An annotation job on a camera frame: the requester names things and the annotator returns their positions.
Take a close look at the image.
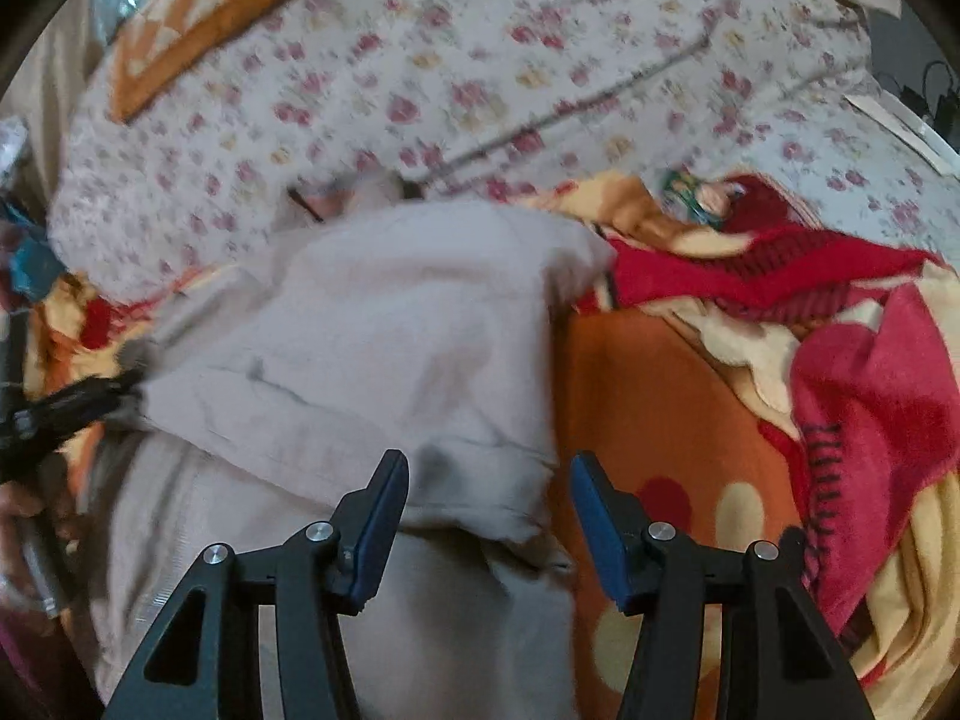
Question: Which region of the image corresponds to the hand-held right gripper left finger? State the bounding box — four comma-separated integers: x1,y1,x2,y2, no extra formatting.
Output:
101,448,410,720

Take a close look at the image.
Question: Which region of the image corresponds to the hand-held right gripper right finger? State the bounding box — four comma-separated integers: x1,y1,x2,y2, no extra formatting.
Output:
570,451,878,720

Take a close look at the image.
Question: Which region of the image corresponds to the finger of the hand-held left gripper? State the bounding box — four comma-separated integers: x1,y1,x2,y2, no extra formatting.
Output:
19,367,147,455

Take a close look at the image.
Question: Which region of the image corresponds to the beige garment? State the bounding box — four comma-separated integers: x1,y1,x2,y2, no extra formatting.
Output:
75,199,620,720

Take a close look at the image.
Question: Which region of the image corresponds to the blue plastic bag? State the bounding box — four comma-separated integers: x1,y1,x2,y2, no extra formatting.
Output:
9,238,67,302

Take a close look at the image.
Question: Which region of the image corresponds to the orange red printed blanket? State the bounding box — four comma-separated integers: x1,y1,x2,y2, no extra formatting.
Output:
22,169,960,720

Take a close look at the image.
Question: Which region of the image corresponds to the beige curtain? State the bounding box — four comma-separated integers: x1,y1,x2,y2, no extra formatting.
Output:
15,0,106,192

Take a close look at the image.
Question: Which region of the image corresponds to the orange checkered cushion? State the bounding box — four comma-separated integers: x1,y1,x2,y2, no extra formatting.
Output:
109,0,305,125

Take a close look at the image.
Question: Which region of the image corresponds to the floral bedsheet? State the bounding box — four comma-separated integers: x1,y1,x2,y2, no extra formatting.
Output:
750,75,960,278

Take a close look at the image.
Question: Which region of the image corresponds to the floral quilt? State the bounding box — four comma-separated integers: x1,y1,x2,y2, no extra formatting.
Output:
49,0,875,301

